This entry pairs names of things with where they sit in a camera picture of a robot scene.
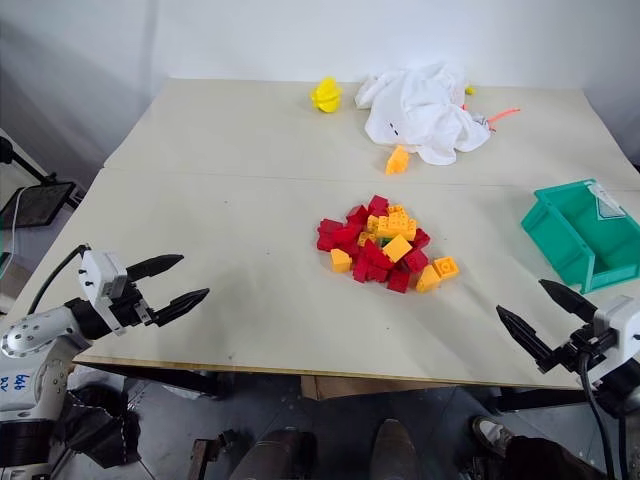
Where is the white and brown shoe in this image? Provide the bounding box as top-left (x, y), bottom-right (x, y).
top-left (471, 416), bottom-right (515, 457)

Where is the clear label in bin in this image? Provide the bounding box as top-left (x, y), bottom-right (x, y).
top-left (586, 181), bottom-right (627, 222)

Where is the orange-yellow plastic toy brick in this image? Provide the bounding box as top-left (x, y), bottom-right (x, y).
top-left (431, 255), bottom-right (461, 279)

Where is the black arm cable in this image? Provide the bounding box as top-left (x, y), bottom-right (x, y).
top-left (578, 349), bottom-right (617, 480)
top-left (26, 243), bottom-right (92, 316)

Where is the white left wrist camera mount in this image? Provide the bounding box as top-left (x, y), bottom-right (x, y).
top-left (78, 249), bottom-right (129, 337)

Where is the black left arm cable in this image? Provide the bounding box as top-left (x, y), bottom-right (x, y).
top-left (26, 243), bottom-right (92, 316)

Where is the white crumpled cloth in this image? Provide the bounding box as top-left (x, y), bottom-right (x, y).
top-left (355, 61), bottom-right (495, 167)

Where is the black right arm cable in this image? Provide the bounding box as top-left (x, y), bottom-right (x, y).
top-left (578, 349), bottom-right (617, 480)

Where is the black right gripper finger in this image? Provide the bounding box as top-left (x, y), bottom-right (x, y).
top-left (538, 279), bottom-right (599, 324)
top-left (495, 305), bottom-right (557, 373)

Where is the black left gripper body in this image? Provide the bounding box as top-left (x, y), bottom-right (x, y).
top-left (110, 280), bottom-right (161, 329)

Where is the green plastic bin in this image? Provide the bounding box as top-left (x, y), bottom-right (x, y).
top-left (520, 179), bottom-right (640, 295)

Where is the black tablet on stand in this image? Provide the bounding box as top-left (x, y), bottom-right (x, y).
top-left (0, 181), bottom-right (77, 232)

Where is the black crumpled fabric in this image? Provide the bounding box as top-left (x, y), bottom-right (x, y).
top-left (63, 386), bottom-right (142, 467)

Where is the dark rounded shape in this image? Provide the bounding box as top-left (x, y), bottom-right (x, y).
top-left (233, 428), bottom-right (317, 480)
top-left (374, 418), bottom-right (419, 480)

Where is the orange red string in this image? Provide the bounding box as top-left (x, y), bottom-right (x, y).
top-left (486, 105), bottom-right (522, 124)

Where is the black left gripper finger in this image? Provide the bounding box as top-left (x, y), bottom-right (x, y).
top-left (149, 287), bottom-right (211, 328)
top-left (126, 253), bottom-right (186, 282)

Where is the yellow plastic toy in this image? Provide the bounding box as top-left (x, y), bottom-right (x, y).
top-left (309, 75), bottom-right (344, 114)

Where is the white cable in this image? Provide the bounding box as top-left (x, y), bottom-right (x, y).
top-left (8, 186), bottom-right (27, 232)

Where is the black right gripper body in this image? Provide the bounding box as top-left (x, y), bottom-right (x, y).
top-left (551, 321), bottom-right (620, 373)

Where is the orange block with slanted side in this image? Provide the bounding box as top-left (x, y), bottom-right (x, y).
top-left (415, 264), bottom-right (442, 294)
top-left (384, 144), bottom-right (412, 177)

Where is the dark brown trouser leg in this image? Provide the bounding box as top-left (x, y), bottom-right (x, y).
top-left (498, 433), bottom-right (607, 480)

